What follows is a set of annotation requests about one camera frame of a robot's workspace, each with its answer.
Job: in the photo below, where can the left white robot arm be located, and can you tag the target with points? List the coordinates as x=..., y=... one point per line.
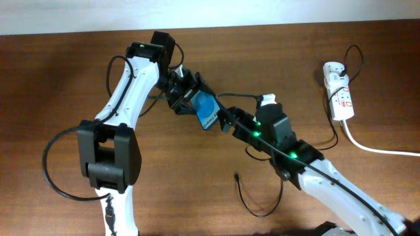
x=108, y=149

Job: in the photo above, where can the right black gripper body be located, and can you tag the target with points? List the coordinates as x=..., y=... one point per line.
x=250, y=130

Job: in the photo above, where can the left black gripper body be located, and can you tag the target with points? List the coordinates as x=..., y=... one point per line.
x=178, y=87

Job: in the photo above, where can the blue Galaxy smartphone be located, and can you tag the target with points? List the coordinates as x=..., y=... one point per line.
x=206, y=108

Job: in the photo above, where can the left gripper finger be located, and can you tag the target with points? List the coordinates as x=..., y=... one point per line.
x=203, y=85
x=182, y=108

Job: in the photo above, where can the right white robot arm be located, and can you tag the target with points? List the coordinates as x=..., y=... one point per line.
x=296, y=161

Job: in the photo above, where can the white USB charger plug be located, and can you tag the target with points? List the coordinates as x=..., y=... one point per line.
x=335, y=75

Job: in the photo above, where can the white power strip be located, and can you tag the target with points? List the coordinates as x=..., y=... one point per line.
x=341, y=104

